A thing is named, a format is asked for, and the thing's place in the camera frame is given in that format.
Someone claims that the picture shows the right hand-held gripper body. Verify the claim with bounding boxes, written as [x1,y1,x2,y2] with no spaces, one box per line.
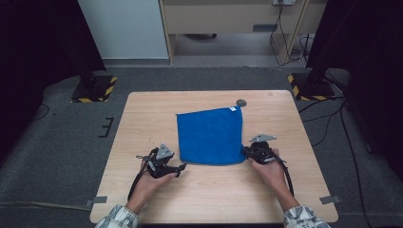
[248,133,280,165]

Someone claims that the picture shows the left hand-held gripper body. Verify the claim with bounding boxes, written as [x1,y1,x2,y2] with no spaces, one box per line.
[136,142,179,180]

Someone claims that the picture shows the blue cloth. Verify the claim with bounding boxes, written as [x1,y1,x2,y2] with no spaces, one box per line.
[175,105,248,167]

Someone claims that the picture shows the person's right hand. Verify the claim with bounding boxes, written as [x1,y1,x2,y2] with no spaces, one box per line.
[249,147,289,199]

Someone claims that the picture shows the person's left hand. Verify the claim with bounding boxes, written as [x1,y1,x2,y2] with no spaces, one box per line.
[132,160,178,208]

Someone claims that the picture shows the grey tape piece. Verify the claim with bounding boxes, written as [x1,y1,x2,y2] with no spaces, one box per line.
[318,195,342,205]
[84,196,108,209]

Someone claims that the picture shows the black stand base yellow stripes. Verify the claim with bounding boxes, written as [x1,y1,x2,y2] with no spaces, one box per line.
[70,70,119,104]
[287,71,336,102]

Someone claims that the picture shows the light wooden cabinet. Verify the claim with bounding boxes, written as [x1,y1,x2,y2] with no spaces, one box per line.
[158,0,329,66]

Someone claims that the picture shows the white panel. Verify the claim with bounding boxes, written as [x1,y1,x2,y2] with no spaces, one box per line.
[77,0,170,61]

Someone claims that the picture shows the dark curtain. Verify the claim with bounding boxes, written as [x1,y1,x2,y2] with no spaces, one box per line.
[0,0,107,167]
[305,0,403,183]

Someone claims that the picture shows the left hand-held gripper black cable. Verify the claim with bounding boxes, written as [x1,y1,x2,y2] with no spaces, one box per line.
[126,147,160,201]

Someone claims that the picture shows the hand-held gripper black cable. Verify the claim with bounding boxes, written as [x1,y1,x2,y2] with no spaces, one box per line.
[126,147,160,201]
[267,151,296,198]

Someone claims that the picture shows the right hand-held gripper black cable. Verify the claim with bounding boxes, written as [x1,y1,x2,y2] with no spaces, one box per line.
[267,151,296,198]

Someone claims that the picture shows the long black floor cable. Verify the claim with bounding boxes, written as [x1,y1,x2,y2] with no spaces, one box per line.
[338,104,374,228]

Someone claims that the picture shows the black cables under cabinet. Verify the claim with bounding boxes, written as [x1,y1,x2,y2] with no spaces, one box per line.
[269,0,316,68]

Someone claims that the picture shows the grey floor cable strip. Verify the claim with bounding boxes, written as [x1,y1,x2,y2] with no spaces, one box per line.
[0,200,93,212]

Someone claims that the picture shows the thin black looped floor cable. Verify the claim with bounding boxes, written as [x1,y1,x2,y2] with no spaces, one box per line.
[30,103,51,123]

